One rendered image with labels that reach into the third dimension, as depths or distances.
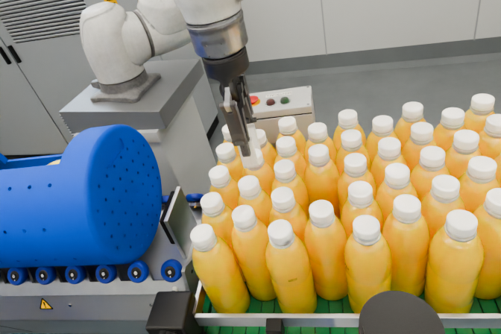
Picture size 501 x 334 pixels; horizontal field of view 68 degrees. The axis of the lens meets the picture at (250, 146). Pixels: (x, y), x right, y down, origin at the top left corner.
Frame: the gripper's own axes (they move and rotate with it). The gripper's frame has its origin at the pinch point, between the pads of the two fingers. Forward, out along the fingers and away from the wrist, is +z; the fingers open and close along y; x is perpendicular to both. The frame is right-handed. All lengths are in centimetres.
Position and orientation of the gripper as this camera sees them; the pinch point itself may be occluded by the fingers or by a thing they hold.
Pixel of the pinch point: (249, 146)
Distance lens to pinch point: 72.3
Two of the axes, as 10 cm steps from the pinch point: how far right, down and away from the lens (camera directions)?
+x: 9.7, -1.0, -2.2
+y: -1.1, 6.2, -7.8
